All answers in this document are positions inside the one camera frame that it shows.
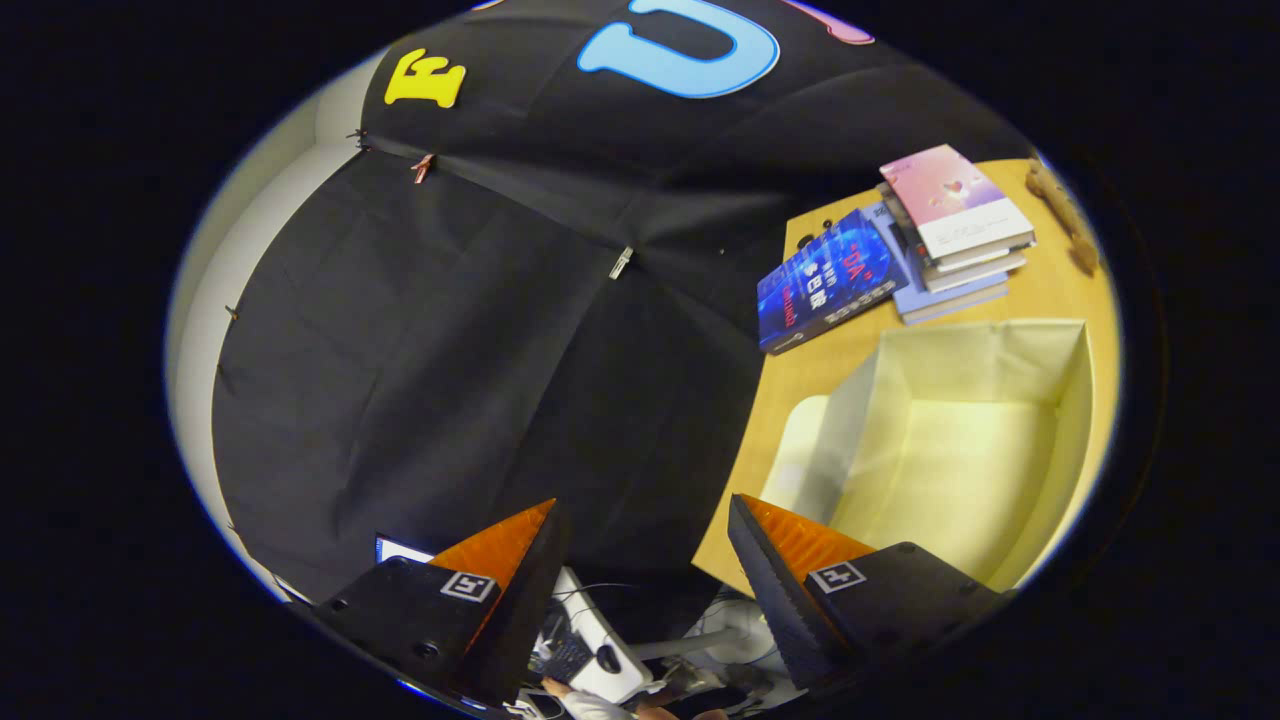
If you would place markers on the black backdrop cloth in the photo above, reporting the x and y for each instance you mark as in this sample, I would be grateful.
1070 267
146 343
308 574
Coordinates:
480 350

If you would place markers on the pink cover book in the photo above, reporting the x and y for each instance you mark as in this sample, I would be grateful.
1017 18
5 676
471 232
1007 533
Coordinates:
955 195

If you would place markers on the dark blue book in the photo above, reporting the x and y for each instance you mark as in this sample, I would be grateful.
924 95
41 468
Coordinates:
825 285

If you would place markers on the pale green storage box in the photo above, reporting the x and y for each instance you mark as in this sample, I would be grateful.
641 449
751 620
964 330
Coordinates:
960 450

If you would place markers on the white book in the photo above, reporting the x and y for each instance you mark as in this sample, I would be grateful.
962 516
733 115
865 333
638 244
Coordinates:
975 270

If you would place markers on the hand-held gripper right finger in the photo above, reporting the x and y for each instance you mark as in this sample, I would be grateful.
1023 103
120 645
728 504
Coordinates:
775 600

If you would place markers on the silver clip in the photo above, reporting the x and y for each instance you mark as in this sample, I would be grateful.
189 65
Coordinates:
621 262

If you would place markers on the white desk device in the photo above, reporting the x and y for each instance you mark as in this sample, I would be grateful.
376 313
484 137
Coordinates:
600 640

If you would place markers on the brown plush toy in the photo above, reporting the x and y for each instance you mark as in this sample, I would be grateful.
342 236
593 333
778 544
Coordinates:
1065 215

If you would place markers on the computer monitor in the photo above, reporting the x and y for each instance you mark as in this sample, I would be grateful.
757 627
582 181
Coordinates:
400 550

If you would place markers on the pale blue book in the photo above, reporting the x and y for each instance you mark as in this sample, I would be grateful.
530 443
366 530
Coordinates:
950 305

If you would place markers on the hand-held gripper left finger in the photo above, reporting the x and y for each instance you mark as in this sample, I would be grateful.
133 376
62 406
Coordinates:
520 600

